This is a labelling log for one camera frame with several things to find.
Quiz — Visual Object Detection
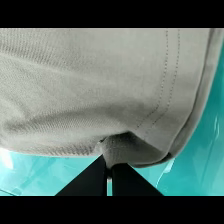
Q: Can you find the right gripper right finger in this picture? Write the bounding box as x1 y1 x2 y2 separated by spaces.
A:
111 162 164 197

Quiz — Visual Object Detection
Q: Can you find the grey T-shirt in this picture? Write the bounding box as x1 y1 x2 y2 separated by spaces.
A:
0 28 224 169

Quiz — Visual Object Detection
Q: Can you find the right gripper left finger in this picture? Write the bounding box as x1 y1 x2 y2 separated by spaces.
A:
54 153 108 197

